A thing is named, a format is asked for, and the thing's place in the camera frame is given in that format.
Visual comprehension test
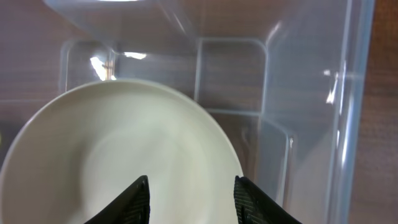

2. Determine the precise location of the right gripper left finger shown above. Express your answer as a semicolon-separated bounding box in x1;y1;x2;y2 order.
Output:
85;175;150;224

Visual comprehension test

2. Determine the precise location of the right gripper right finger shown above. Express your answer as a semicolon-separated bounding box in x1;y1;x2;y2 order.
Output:
233;176;301;224

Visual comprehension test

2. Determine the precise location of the cream plate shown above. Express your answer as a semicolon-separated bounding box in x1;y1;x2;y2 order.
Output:
1;80;243;223

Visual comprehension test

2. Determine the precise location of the clear plastic storage container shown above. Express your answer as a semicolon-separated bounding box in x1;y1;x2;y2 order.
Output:
1;0;374;223

